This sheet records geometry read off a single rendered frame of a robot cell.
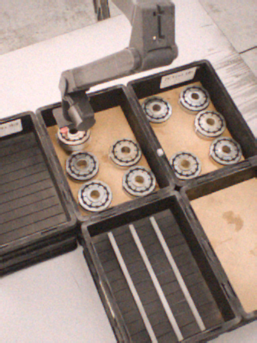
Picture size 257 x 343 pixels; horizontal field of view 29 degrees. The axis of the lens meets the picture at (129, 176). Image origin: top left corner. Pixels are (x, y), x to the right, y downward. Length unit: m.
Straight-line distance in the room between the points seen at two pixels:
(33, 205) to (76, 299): 0.31
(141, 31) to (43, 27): 2.10
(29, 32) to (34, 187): 1.61
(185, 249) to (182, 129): 0.41
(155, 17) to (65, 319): 0.93
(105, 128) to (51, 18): 1.54
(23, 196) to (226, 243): 0.62
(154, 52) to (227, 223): 0.71
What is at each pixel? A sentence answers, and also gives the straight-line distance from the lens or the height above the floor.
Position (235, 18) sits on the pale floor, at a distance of 3.23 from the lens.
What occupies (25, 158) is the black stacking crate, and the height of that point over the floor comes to 0.83.
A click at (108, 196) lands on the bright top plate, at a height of 0.86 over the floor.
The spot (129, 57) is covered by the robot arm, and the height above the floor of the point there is 1.46.
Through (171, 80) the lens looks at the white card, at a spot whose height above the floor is 0.89.
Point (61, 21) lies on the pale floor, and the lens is 3.07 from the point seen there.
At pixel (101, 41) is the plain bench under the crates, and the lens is 2.03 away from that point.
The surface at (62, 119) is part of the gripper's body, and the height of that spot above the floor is 0.98.
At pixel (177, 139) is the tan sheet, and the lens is 1.64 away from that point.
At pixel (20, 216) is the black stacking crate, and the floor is 0.83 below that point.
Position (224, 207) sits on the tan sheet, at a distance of 1.56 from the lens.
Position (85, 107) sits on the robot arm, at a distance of 1.35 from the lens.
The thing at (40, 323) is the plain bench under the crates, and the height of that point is 0.70.
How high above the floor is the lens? 2.21
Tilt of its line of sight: 63 degrees down
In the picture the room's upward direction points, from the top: 9 degrees clockwise
